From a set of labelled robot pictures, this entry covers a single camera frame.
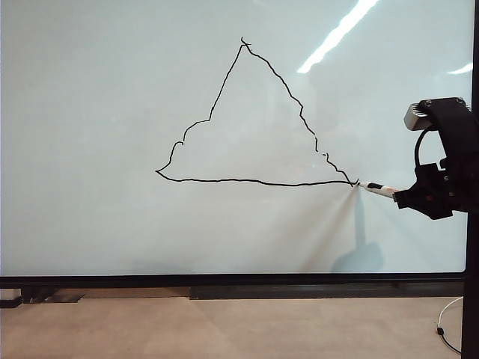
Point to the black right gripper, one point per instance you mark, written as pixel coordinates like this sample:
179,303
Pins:
464,187

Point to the white black whiteboard marker pen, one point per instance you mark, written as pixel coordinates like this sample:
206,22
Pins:
378,188

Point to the black whiteboard stand foot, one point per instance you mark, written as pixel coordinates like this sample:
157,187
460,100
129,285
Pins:
33,295

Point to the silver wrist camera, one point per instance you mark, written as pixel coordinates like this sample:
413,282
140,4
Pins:
417,117

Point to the black whiteboard stand post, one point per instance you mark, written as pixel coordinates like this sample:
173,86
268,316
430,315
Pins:
470,299

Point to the white glass whiteboard black frame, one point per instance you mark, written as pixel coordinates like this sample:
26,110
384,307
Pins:
112,149

